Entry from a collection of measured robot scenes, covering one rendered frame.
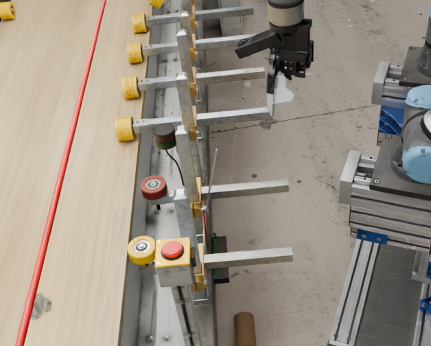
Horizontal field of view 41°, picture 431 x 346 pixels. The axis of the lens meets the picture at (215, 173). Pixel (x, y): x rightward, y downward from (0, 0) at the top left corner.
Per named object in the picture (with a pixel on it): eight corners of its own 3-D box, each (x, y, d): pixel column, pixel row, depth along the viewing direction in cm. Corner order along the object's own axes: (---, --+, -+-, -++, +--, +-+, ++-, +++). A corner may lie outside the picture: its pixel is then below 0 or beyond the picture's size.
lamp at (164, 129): (184, 178, 175) (174, 121, 161) (184, 191, 171) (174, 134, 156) (165, 180, 175) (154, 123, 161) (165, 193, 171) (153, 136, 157)
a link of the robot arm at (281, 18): (262, 7, 116) (274, -11, 121) (263, 27, 119) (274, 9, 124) (298, 10, 113) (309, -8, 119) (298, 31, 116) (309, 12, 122)
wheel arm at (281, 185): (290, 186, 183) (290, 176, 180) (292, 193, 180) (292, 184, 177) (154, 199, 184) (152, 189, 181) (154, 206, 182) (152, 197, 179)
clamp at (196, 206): (202, 188, 186) (200, 176, 183) (203, 218, 176) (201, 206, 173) (184, 189, 187) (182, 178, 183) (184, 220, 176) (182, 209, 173)
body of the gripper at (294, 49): (304, 82, 124) (305, 31, 116) (266, 76, 127) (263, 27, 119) (313, 63, 129) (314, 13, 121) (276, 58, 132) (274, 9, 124)
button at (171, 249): (182, 244, 117) (182, 239, 116) (182, 259, 114) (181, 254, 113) (163, 246, 117) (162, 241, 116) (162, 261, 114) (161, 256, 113)
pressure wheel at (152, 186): (171, 198, 188) (166, 172, 180) (171, 216, 182) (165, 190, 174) (147, 200, 188) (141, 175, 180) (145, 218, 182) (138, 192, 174)
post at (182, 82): (204, 183, 209) (187, 70, 177) (204, 190, 207) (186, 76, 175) (194, 184, 209) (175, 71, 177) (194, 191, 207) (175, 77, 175)
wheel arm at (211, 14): (252, 11, 250) (252, 3, 248) (253, 15, 247) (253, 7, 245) (138, 23, 252) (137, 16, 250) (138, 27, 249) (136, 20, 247)
